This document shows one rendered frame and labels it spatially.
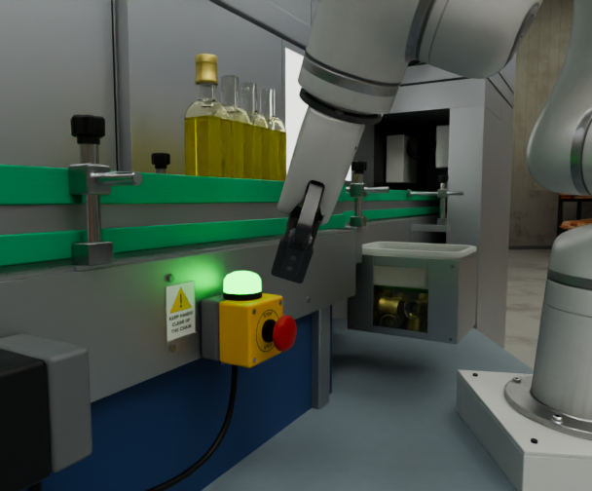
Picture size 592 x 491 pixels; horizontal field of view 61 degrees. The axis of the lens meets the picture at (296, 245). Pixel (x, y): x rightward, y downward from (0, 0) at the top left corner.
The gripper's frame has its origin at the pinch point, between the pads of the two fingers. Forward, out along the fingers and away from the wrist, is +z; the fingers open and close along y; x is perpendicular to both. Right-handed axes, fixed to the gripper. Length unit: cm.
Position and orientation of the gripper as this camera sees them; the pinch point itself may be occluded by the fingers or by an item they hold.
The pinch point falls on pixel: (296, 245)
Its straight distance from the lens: 51.6
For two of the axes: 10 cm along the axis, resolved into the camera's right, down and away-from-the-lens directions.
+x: 9.6, 2.9, 0.2
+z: -2.6, 8.1, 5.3
